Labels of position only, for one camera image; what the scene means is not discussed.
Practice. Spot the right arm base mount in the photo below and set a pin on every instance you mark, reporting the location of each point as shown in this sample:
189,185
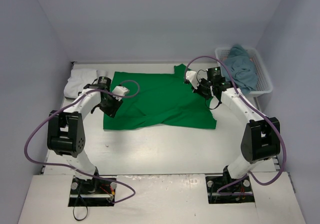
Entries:
240,192

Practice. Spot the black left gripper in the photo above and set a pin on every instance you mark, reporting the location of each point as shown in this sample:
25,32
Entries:
110,107

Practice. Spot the light blue garment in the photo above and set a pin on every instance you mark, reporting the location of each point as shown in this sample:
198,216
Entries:
242,69

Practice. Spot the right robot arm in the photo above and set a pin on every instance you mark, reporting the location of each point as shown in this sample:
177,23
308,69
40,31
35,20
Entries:
260,141

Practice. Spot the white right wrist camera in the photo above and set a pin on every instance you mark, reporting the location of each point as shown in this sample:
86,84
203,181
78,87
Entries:
191,78

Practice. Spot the white t shirt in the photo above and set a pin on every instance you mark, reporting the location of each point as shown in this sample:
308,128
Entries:
79,78

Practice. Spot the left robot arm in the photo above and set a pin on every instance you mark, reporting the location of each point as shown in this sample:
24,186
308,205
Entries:
66,134

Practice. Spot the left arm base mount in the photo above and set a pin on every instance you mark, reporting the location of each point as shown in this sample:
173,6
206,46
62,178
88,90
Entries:
92,192

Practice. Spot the green t shirt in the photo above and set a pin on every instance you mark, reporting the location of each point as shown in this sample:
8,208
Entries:
160,99

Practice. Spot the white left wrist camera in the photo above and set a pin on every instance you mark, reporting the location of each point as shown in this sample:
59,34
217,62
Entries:
120,91

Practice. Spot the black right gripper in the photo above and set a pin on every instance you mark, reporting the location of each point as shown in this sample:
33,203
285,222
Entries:
201,88

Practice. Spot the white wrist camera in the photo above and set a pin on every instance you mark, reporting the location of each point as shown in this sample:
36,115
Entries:
191,78
120,91

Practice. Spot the white laundry basket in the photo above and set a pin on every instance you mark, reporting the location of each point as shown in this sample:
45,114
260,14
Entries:
264,84

